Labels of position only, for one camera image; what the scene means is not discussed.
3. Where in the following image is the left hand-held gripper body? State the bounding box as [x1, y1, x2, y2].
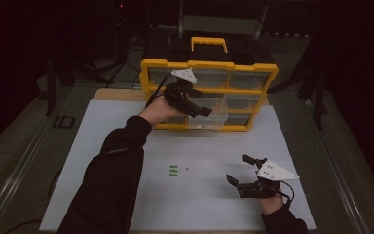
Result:
[162, 67, 206, 119]

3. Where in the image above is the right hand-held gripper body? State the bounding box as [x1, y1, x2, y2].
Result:
[237, 157, 301, 199]

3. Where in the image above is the clear plastic drawer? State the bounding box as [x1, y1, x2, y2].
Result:
[187, 97, 230, 131]

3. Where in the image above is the yellow black drawer organizer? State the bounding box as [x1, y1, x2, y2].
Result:
[138, 36, 280, 133]

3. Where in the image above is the grid of clear drawers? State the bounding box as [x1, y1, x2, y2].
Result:
[147, 67, 271, 127]

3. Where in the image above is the person's left hand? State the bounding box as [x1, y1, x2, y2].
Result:
[137, 95, 188, 128]

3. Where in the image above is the person's right hand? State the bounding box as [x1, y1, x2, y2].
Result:
[258, 192, 285, 215]

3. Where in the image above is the white paper sheet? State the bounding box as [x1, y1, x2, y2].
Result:
[39, 98, 317, 232]

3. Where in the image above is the black tripod stand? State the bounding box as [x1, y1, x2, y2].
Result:
[43, 55, 111, 117]
[267, 64, 331, 131]

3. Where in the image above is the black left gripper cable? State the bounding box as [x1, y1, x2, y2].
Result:
[145, 73, 173, 109]

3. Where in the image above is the black floor cable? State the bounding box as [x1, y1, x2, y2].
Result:
[11, 219, 43, 234]

